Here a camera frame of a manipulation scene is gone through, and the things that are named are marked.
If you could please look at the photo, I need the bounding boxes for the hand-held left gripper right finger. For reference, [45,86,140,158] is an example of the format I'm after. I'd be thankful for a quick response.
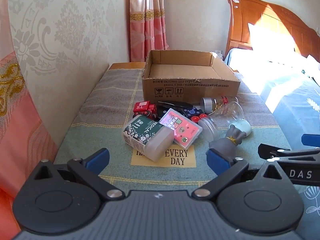
[191,148,293,201]

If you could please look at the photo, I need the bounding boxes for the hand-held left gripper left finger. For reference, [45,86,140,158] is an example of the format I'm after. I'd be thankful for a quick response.
[25,148,125,202]

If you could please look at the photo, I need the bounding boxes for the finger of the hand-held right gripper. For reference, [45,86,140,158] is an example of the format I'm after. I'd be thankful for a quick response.
[301,133,320,146]
[258,143,320,161]

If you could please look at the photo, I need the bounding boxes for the clear glass jar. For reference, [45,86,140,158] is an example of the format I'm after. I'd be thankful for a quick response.
[197,101,245,141]

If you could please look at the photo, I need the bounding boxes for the light blue earbuds case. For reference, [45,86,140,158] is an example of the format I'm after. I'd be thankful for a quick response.
[232,119,252,138]

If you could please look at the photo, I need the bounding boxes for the pink plastic card case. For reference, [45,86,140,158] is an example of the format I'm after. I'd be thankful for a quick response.
[159,108,203,148]

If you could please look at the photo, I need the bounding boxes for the green white medical box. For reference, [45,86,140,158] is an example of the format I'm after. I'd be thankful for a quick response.
[122,115,174,162]

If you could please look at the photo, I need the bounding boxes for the brown cardboard box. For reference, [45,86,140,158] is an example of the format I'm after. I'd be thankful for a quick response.
[141,50,241,105]

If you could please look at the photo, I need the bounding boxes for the black toy car red wheels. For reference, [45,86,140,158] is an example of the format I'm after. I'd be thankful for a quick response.
[180,107,208,124]

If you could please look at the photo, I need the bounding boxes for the capsule bottle silver cap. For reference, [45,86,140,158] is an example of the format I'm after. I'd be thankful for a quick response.
[200,96,238,114]

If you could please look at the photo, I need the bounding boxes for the black glasses case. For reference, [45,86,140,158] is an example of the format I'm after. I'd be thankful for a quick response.
[157,101,193,110]

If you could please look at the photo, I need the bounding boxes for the black flat case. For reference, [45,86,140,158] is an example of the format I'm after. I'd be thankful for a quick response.
[156,105,171,121]

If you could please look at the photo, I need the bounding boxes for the pink orange gold patterned cloth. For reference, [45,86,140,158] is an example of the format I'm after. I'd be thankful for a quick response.
[0,0,62,240]

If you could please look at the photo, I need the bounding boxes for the wooden bedside table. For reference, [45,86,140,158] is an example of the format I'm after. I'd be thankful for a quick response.
[108,62,147,71]

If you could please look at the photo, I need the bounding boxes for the wooden bed headboard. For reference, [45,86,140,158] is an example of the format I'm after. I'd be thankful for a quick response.
[224,0,320,63]

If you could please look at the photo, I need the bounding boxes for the pink curtain with gold band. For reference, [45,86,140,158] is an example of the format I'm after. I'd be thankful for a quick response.
[129,0,169,62]

